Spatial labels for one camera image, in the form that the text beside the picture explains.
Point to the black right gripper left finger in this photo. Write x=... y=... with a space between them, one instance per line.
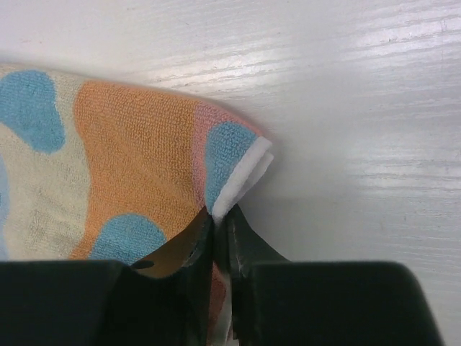
x=162 y=299

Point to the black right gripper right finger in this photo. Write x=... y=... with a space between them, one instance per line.
x=279 y=302

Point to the light blue patterned towel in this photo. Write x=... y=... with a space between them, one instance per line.
x=94 y=169

